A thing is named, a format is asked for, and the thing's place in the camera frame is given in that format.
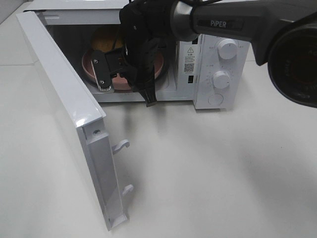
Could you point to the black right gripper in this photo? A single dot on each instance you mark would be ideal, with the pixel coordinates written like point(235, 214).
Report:
point(144, 23)

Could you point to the pink round plate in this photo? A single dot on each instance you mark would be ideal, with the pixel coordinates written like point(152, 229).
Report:
point(119, 83)

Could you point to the burger with lettuce and cheese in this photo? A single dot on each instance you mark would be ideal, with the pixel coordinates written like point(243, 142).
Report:
point(107, 38)

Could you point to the white microwave door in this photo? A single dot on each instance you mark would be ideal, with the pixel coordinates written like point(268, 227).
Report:
point(80, 118)

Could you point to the round white door button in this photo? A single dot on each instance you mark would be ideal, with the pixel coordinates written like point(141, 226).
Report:
point(215, 99)

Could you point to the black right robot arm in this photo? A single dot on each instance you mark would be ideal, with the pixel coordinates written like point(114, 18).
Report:
point(283, 35)

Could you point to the white microwave oven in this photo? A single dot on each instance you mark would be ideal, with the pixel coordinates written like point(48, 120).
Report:
point(65, 35)

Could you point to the lower white microwave knob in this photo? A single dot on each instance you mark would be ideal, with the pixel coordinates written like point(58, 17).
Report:
point(221, 79)

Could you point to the white microwave knob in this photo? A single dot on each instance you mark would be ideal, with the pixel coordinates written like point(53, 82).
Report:
point(227, 49)
point(221, 79)

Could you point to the upper white microwave knob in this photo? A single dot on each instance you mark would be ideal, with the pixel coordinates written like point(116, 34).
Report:
point(227, 49)

